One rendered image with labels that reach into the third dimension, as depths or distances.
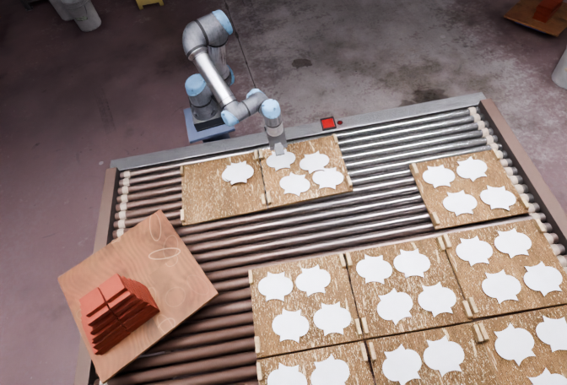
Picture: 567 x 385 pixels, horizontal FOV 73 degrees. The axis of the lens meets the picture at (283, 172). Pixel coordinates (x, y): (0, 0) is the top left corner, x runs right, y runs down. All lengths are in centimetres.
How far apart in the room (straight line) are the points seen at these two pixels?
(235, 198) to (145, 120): 208
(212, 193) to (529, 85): 295
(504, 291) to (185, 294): 124
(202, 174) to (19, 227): 204
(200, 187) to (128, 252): 46
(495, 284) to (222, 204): 121
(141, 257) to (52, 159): 235
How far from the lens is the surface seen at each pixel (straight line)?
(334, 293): 164
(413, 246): 175
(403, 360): 160
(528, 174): 207
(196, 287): 163
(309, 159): 193
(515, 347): 172
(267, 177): 191
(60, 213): 357
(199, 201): 193
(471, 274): 176
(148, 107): 391
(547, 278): 185
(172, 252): 172
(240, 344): 165
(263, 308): 165
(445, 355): 164
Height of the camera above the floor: 251
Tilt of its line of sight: 55 degrees down
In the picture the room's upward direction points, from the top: 11 degrees counter-clockwise
